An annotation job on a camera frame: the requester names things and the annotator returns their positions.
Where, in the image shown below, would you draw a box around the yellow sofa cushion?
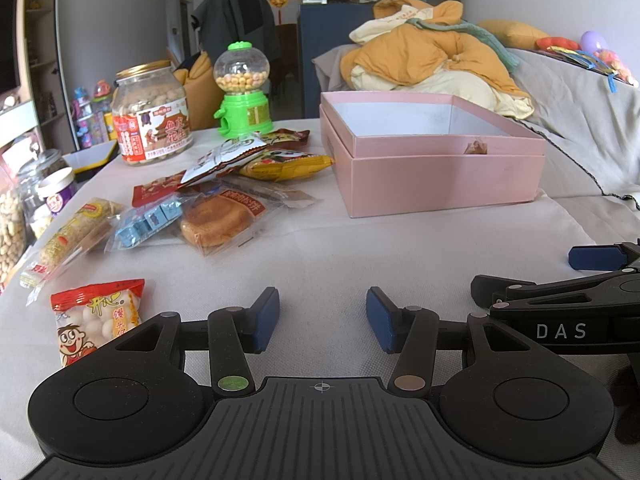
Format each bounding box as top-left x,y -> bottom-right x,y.
478,20 -> 548,50

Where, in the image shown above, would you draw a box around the rice cracker bar packet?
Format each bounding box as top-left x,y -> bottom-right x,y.
20,198 -> 124,306

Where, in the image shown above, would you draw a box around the orange cream blanket pile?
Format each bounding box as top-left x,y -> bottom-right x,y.
340,0 -> 534,119

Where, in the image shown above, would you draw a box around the green gumball dispenser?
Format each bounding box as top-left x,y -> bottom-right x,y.
214,41 -> 272,139

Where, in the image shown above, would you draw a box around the dark coat on stand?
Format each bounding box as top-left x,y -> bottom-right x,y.
191,0 -> 282,63

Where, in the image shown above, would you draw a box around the yellow snack packet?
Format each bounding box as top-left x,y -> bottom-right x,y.
239,150 -> 334,182

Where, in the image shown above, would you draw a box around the grey sofa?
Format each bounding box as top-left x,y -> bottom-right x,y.
311,43 -> 640,246

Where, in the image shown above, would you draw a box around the red snack packet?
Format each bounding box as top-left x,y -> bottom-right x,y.
131,171 -> 184,208

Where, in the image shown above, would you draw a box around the pink gift box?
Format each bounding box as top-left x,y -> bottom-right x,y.
319,91 -> 546,218

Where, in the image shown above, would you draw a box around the colourful toys on sofa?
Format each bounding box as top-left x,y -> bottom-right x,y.
535,37 -> 639,93

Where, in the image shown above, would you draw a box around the white ball snack packet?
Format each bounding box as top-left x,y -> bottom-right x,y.
50,278 -> 145,367

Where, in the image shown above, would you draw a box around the orange lounge chair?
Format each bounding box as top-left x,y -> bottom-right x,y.
174,51 -> 224,130

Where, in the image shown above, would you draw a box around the large glass nut jar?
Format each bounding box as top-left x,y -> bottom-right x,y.
0,167 -> 27,290

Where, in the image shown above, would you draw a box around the peanut jar gold lid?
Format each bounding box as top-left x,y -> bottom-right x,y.
112,60 -> 193,166

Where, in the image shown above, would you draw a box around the round pastry clear packet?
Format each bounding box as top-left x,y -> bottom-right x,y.
180,188 -> 277,255

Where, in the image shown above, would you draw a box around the white illustrated snack packet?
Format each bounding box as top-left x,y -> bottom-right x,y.
179,134 -> 268,188

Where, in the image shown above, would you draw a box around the purple white cup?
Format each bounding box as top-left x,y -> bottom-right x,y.
36,167 -> 77,216

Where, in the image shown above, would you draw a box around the small glass jar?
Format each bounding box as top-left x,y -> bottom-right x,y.
17,148 -> 67,221

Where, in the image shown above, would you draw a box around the clear dark biscuit packet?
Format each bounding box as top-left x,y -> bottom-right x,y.
222,176 -> 320,209

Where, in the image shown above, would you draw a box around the blue candy clear bag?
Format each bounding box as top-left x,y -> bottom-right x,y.
105,194 -> 183,252

